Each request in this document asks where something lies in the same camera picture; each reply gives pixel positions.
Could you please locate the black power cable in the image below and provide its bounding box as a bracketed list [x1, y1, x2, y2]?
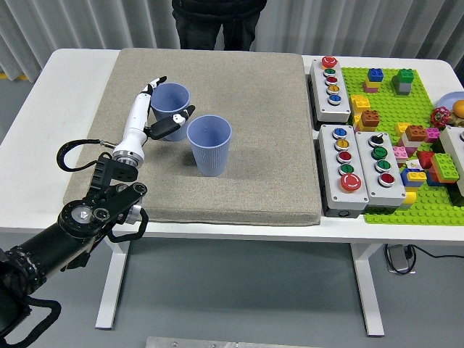
[384, 243, 464, 276]

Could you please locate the grey five-button control box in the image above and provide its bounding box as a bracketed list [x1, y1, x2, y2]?
[317, 123, 370, 219]
[307, 55, 352, 126]

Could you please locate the orange toy brick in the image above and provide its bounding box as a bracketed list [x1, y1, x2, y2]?
[434, 170, 460, 184]
[405, 124, 428, 143]
[360, 109, 381, 129]

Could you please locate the grey four-button control box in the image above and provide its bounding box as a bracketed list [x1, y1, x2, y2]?
[354, 130, 407, 215]

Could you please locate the red valve wheel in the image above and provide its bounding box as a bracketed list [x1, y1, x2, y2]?
[430, 106, 452, 129]

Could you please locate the grey pleated curtain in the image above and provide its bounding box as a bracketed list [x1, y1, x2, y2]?
[0, 0, 464, 83]

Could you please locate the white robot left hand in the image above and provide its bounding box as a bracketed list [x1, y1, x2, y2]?
[112, 75, 196, 156]

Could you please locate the grey power adapter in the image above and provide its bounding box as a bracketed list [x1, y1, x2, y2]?
[387, 245, 413, 271]

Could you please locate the large green toy brick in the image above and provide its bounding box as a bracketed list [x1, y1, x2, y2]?
[430, 152, 460, 179]

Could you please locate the person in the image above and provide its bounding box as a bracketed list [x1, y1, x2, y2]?
[171, 0, 268, 51]

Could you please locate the green toy brick baseplate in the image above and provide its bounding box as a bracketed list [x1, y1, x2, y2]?
[340, 67, 464, 227]

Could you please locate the lilac plate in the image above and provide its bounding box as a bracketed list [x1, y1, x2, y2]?
[437, 91, 464, 110]

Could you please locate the red toy brick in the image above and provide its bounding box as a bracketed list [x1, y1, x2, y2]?
[416, 151, 436, 170]

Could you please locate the white table leg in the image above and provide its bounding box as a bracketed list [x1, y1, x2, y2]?
[349, 242, 386, 336]
[94, 237, 132, 331]

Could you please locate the blue ribbed plastic cup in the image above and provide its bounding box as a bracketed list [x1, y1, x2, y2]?
[186, 115, 233, 178]
[150, 82, 191, 142]

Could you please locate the grey-brown fabric mat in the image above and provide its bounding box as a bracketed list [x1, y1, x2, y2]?
[63, 48, 323, 228]

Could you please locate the yellow round toy brick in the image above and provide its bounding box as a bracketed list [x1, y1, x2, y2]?
[399, 191, 418, 210]

